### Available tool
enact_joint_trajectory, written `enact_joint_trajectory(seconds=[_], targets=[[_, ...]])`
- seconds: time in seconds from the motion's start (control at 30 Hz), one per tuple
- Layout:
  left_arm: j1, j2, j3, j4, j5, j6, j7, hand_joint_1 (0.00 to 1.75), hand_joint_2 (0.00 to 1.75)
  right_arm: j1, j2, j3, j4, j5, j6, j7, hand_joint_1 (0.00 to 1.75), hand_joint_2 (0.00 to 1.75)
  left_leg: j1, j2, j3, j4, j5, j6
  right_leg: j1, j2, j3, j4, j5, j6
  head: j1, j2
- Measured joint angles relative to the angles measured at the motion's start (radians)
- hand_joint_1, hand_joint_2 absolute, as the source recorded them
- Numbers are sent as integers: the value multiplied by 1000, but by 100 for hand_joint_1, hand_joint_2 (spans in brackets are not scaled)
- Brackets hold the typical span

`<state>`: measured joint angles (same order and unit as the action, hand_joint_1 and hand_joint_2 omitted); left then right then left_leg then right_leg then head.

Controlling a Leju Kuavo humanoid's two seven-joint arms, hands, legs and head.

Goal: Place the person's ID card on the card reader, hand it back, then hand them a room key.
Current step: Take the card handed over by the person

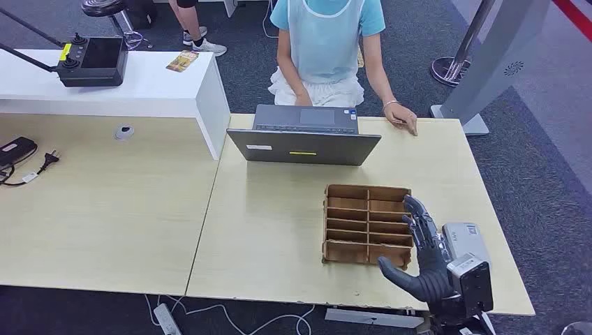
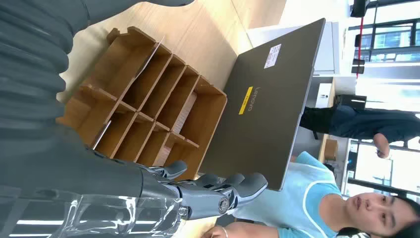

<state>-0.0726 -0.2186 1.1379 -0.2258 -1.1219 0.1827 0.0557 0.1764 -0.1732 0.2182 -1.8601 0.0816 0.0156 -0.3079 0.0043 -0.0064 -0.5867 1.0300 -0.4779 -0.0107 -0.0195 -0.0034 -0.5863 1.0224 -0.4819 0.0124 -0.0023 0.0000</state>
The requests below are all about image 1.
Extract black round stool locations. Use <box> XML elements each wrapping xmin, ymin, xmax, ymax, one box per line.
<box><xmin>81</xmin><ymin>0</ymin><xmax>154</xmax><ymax>51</ymax></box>

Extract red barrier belt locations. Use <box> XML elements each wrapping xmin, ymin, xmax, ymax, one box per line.
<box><xmin>552</xmin><ymin>0</ymin><xmax>592</xmax><ymax>29</ymax></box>

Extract white under-desk bracket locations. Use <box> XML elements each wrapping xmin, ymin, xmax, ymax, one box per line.
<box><xmin>324</xmin><ymin>308</ymin><xmax>425</xmax><ymax>329</ymax></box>

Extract seated person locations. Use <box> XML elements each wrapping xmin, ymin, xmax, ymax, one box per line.
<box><xmin>267</xmin><ymin>0</ymin><xmax>420</xmax><ymax>137</ymax></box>

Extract standing person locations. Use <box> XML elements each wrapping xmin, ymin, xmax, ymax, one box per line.
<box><xmin>168</xmin><ymin>0</ymin><xmax>228</xmax><ymax>57</ymax></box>

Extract person's left hand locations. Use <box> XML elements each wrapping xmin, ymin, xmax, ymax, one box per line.
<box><xmin>383</xmin><ymin>102</ymin><xmax>419</xmax><ymax>137</ymax></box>

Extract black joystick controller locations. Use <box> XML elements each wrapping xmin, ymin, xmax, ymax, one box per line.
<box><xmin>55</xmin><ymin>32</ymin><xmax>129</xmax><ymax>88</ymax></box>

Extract black adapter cable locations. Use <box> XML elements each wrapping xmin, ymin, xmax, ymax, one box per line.
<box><xmin>0</xmin><ymin>157</ymin><xmax>47</xmax><ymax>187</ymax></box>

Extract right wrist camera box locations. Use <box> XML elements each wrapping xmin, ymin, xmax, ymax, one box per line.
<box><xmin>446</xmin><ymin>253</ymin><xmax>494</xmax><ymax>320</ymax></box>

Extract black bag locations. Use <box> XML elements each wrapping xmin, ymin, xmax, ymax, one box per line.
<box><xmin>124</xmin><ymin>0</ymin><xmax>158</xmax><ymax>29</ymax></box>

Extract white raised counter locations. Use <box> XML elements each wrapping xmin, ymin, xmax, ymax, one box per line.
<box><xmin>0</xmin><ymin>48</ymin><xmax>231</xmax><ymax>161</ymax></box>

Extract white power strip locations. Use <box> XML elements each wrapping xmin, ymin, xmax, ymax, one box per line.
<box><xmin>153</xmin><ymin>302</ymin><xmax>182</xmax><ymax>335</ymax></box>

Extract black power plug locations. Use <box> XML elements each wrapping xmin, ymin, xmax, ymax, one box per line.
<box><xmin>40</xmin><ymin>149</ymin><xmax>61</xmax><ymax>171</ymax></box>

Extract chrome stanchion post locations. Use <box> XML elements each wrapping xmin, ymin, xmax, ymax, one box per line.
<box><xmin>430</xmin><ymin>0</ymin><xmax>496</xmax><ymax>88</ymax></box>

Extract patterned tan card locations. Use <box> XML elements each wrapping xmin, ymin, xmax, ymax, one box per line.
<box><xmin>165</xmin><ymin>50</ymin><xmax>200</xmax><ymax>73</ymax></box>

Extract black power adapter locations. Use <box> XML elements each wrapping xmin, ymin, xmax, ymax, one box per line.
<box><xmin>0</xmin><ymin>136</ymin><xmax>39</xmax><ymax>170</ymax></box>

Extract grey card reader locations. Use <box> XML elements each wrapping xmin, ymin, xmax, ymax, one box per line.
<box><xmin>441</xmin><ymin>222</ymin><xmax>492</xmax><ymax>267</ymax></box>

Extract wooden slotted card box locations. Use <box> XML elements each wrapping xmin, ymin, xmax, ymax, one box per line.
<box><xmin>321</xmin><ymin>184</ymin><xmax>414</xmax><ymax>271</ymax></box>

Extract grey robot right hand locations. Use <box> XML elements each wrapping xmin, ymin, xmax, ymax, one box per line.
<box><xmin>377</xmin><ymin>194</ymin><xmax>457</xmax><ymax>306</ymax></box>

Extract white floor cable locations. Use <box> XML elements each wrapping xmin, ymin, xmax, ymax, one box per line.
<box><xmin>144</xmin><ymin>294</ymin><xmax>316</xmax><ymax>335</ymax></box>

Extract black thin rod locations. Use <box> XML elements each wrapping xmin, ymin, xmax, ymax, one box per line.
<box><xmin>0</xmin><ymin>42</ymin><xmax>59</xmax><ymax>73</ymax></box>
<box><xmin>0</xmin><ymin>6</ymin><xmax>66</xmax><ymax>48</ymax></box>

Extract grey laptop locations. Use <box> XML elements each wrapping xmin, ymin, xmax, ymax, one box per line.
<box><xmin>225</xmin><ymin>103</ymin><xmax>383</xmax><ymax>167</ymax></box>

